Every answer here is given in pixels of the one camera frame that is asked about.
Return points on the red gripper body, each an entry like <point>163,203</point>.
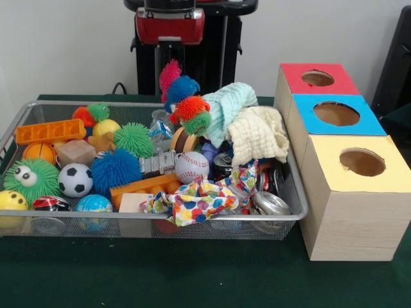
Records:
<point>170,27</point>

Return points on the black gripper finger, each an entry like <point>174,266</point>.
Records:
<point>180,53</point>
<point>164,54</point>

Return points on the multicolour spiky caterpillar toy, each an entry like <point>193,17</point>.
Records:
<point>186,102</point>

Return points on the light blue waffle cloth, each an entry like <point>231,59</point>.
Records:
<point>224,109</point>

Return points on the silver toy robot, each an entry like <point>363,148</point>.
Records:
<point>157,163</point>

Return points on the cream waffle cloth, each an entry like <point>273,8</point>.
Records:
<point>257,134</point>

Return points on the orange plastic tray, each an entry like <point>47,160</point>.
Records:
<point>48,131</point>

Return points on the clear mesh bin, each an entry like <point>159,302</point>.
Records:
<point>224,229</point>

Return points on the wooden box with three holes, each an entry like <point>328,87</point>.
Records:
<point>353,224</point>

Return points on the white baseball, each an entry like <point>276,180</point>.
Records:
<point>192,167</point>

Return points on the large blue spiky ball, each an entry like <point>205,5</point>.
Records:
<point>115,171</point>

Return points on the colourful spotted cloth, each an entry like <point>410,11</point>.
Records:
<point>192,205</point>

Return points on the black and white soccer ball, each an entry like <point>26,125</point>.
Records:
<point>75,180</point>

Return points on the green googly-eyed puffer ball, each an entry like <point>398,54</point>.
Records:
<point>35,181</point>

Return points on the dark green table cloth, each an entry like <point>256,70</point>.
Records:
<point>160,272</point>

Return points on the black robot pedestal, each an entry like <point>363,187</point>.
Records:
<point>218,64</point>

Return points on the black furniture frame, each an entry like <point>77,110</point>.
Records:
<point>395,64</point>

